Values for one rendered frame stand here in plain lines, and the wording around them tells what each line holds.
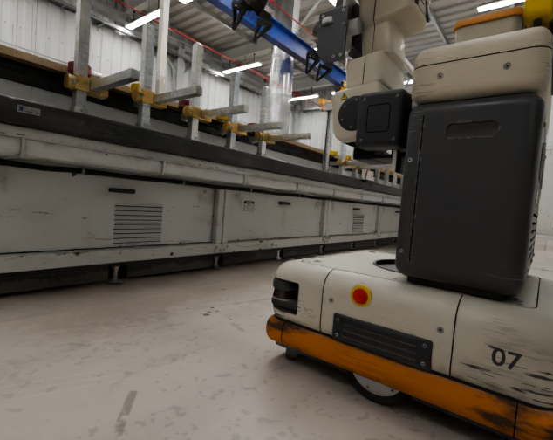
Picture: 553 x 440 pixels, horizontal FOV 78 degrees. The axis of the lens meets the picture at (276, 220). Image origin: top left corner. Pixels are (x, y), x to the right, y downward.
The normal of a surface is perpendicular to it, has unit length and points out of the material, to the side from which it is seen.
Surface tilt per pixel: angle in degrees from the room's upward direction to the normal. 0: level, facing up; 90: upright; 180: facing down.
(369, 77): 90
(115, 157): 90
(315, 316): 90
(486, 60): 90
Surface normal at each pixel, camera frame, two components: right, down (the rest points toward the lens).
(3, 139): 0.78, 0.10
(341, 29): -0.62, -0.01
